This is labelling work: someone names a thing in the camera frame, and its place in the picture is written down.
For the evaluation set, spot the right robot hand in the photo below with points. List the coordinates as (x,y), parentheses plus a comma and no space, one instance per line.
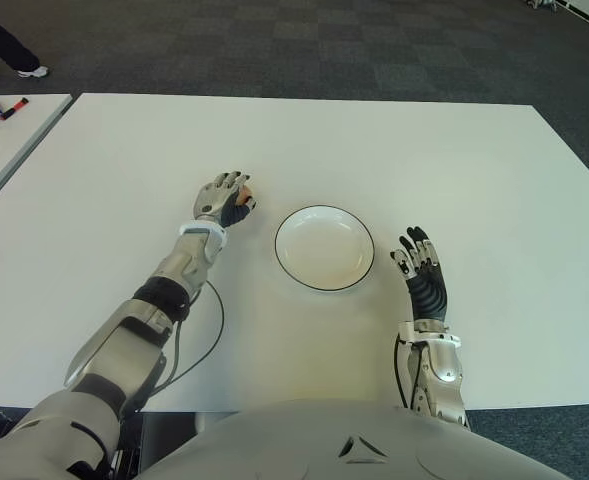
(429,295)

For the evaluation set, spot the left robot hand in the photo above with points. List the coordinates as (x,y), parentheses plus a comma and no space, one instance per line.
(211,200)

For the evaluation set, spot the yellow-red apple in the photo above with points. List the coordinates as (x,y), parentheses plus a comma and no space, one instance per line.
(245,195)

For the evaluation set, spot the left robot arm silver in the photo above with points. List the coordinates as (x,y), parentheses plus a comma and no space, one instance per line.
(119,355)

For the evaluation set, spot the white plate black rim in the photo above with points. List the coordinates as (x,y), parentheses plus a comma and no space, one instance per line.
(325,247)

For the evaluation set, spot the grey robot torso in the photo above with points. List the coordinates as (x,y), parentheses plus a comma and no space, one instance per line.
(349,440)

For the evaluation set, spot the red and black marker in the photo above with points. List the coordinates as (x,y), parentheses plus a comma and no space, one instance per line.
(14,109)

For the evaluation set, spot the white sneaker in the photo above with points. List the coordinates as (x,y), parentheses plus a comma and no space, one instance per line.
(34,72)

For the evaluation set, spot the white table leg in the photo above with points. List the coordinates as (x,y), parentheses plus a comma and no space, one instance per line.
(216,422)

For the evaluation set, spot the person leg dark trousers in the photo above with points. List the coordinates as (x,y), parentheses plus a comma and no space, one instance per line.
(4,35)

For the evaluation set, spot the grey metal chair base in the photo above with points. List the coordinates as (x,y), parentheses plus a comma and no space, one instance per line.
(541,2)

